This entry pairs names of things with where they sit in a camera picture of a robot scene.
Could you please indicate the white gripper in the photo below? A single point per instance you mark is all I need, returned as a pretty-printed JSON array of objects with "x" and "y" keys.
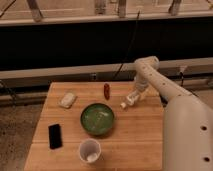
[{"x": 140, "y": 95}]

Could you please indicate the white plastic bottle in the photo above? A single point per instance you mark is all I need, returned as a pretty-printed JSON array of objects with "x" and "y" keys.
[{"x": 130, "y": 99}]

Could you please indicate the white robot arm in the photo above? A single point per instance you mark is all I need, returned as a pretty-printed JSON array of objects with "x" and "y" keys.
[{"x": 187, "y": 121}]

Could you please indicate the green ceramic bowl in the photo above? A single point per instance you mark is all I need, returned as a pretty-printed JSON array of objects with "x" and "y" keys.
[{"x": 97, "y": 119}]

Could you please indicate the red sausage toy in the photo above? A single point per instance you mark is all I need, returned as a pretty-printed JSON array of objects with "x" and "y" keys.
[{"x": 106, "y": 91}]

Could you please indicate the white paper cup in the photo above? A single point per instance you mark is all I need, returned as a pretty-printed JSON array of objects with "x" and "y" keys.
[{"x": 89, "y": 150}]

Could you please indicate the black rectangular phone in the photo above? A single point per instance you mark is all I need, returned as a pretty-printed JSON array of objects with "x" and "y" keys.
[{"x": 55, "y": 140}]

